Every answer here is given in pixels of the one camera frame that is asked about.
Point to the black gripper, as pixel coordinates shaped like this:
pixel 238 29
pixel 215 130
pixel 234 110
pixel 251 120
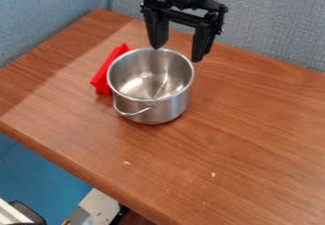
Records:
pixel 199 14

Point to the stainless steel pot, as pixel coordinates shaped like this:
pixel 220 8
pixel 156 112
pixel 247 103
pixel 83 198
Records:
pixel 149 80

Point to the red star-shaped block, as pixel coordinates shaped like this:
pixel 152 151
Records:
pixel 99 80

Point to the white box under table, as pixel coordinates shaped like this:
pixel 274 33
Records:
pixel 96 210

